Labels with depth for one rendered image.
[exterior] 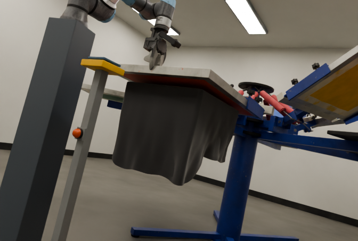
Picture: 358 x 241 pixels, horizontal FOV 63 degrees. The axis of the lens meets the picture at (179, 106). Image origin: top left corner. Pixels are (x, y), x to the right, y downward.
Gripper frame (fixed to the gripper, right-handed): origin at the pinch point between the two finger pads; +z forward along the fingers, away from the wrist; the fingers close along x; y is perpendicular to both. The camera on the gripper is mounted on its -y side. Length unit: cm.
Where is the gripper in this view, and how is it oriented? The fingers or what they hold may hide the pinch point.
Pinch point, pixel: (155, 68)
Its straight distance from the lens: 134.9
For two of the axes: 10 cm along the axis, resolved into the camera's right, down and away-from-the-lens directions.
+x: -5.0, -2.4, -8.3
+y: -8.4, -1.2, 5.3
